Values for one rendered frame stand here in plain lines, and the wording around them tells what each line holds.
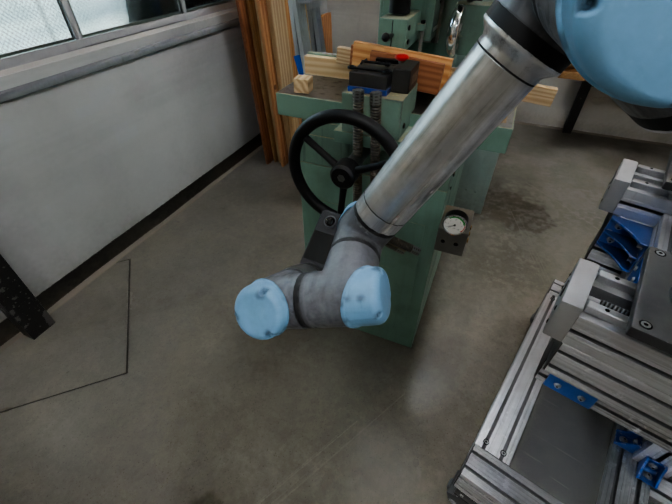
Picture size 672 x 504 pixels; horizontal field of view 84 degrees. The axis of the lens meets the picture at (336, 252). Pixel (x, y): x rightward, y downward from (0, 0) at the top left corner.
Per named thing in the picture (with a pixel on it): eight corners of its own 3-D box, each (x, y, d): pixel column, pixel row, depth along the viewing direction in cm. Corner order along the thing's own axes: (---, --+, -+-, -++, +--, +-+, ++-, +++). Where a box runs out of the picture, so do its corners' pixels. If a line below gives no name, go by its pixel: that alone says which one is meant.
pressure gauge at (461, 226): (438, 237, 99) (444, 212, 94) (441, 229, 102) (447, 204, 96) (462, 243, 97) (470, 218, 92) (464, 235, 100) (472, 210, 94)
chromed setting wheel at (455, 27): (440, 62, 100) (450, 7, 92) (449, 51, 108) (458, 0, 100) (452, 63, 99) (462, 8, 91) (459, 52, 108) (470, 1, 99)
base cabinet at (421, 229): (307, 313, 157) (295, 161, 110) (356, 234, 197) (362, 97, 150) (411, 349, 144) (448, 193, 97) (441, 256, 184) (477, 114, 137)
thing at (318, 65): (304, 73, 111) (303, 55, 108) (307, 72, 112) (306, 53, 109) (517, 102, 93) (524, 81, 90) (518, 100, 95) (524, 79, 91)
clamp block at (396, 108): (339, 131, 88) (339, 91, 82) (359, 111, 97) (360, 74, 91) (400, 141, 84) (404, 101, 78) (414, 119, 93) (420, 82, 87)
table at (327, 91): (258, 127, 97) (254, 104, 93) (310, 90, 118) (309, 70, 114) (502, 174, 79) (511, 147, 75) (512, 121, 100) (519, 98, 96)
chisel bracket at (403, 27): (376, 56, 94) (379, 17, 89) (392, 43, 104) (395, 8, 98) (404, 59, 92) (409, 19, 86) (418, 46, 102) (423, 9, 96)
